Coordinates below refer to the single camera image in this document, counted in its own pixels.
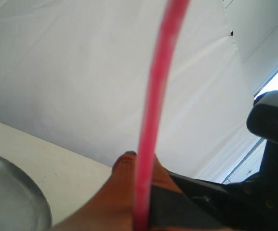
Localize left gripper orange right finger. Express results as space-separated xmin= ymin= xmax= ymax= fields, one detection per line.
xmin=149 ymin=156 xmax=278 ymax=231

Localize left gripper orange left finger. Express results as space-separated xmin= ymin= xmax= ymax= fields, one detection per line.
xmin=53 ymin=151 xmax=136 ymax=231

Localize pink and white stick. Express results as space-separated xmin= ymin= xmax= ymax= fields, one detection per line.
xmin=132 ymin=0 xmax=190 ymax=231

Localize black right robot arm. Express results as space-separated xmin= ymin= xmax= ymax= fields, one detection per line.
xmin=226 ymin=141 xmax=278 ymax=231

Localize round stainless steel plate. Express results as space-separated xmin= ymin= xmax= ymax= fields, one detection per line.
xmin=0 ymin=156 xmax=53 ymax=231

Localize white backdrop sheet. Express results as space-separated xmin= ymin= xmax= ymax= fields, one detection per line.
xmin=0 ymin=0 xmax=278 ymax=182

